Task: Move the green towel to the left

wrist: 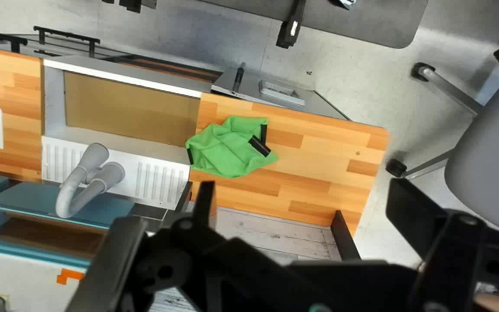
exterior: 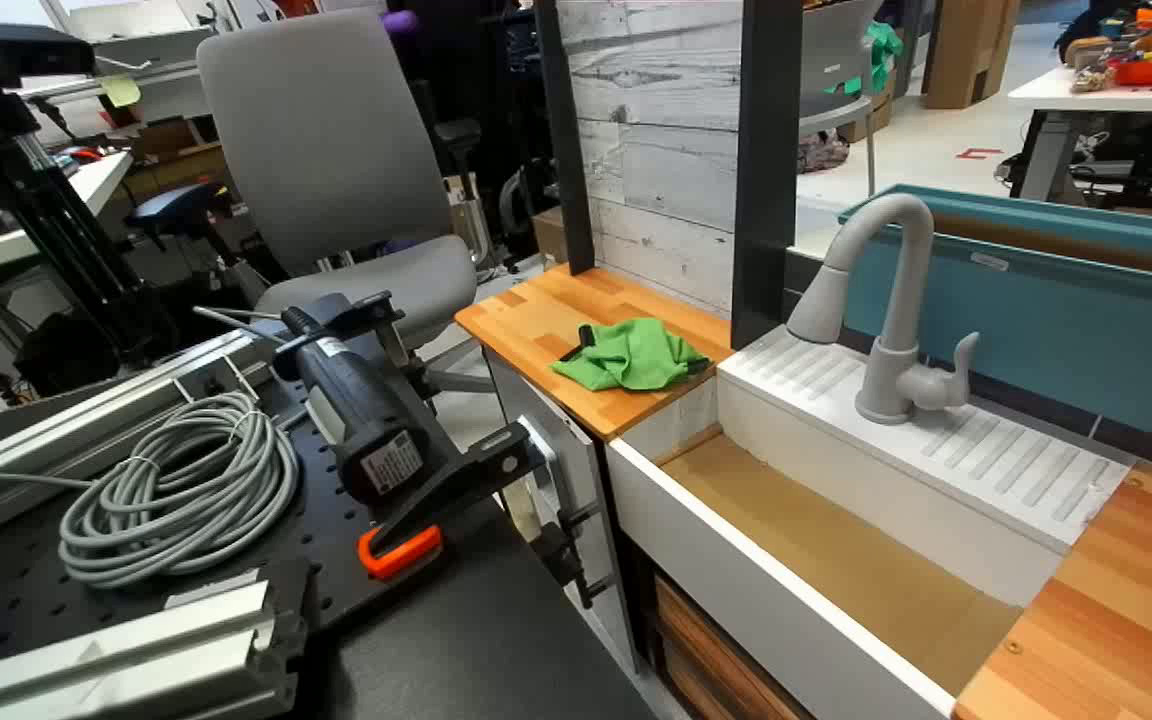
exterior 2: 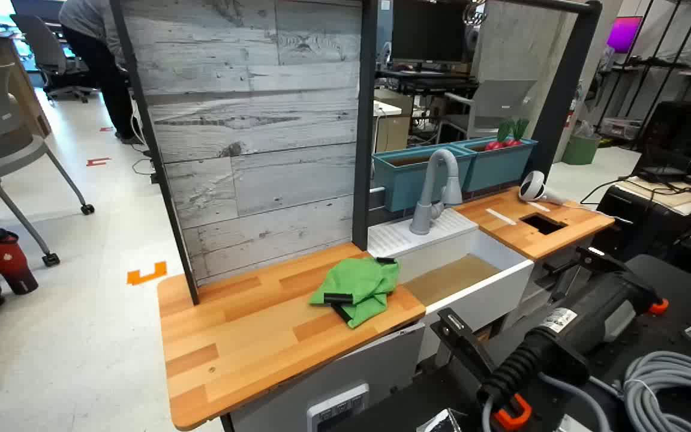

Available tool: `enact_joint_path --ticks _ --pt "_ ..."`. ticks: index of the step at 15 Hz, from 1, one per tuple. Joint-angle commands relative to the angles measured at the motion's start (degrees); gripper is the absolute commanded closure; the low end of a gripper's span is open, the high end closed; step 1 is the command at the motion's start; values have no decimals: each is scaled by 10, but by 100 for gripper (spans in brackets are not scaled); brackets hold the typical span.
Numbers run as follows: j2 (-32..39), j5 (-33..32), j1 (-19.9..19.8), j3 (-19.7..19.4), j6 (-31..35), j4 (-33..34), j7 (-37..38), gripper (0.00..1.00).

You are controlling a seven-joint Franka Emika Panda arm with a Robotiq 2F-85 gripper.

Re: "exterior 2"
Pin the long teal bin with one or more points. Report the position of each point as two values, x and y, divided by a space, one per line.
396 182

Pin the person in dark trousers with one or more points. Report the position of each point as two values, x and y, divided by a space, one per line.
102 56

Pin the wooden box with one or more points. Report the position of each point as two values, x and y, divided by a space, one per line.
392 123

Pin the gray wood panel backdrop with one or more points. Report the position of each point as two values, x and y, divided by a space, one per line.
258 121

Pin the white sink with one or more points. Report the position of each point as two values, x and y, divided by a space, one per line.
441 243

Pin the white strip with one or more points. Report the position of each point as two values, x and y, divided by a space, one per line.
503 217

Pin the gray faucet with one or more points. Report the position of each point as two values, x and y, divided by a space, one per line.
426 213

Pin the dark office chair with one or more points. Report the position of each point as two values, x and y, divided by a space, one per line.
46 51

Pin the short teal bin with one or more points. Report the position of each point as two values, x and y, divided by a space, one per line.
503 170

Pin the black equipment box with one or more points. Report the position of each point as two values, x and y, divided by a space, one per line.
648 231

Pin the green bucket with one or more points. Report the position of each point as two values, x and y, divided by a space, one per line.
579 149

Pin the wooden counter with cutout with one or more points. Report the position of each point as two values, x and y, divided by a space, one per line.
579 220

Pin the orange floor tape marker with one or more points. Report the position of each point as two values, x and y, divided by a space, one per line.
144 277

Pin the purple lit monitor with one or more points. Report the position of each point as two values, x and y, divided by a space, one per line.
624 34

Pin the black clamp orange trigger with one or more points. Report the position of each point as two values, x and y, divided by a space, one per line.
594 321

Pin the plain wooden counter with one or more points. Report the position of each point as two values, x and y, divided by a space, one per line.
241 337

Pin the thick black frame post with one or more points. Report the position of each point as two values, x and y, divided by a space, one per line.
564 81

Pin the red bottle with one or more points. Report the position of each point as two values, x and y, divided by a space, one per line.
7 263

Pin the slanted black frame post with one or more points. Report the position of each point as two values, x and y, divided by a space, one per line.
153 153

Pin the green towel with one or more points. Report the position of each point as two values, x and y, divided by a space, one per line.
359 284

